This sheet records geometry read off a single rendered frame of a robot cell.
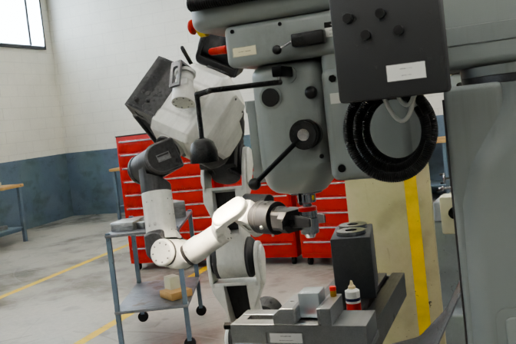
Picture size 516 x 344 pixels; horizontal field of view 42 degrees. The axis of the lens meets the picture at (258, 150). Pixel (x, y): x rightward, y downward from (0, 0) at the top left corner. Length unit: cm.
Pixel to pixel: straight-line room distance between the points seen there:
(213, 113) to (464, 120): 86
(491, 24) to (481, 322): 62
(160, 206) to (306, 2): 77
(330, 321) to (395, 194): 183
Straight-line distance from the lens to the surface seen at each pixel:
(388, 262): 349
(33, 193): 1249
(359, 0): 128
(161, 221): 197
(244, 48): 160
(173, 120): 204
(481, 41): 150
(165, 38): 1209
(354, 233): 206
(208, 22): 164
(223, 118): 206
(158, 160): 199
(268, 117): 161
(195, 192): 696
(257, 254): 238
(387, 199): 342
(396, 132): 151
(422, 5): 126
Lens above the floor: 151
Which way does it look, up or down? 3 degrees down
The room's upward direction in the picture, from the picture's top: 6 degrees counter-clockwise
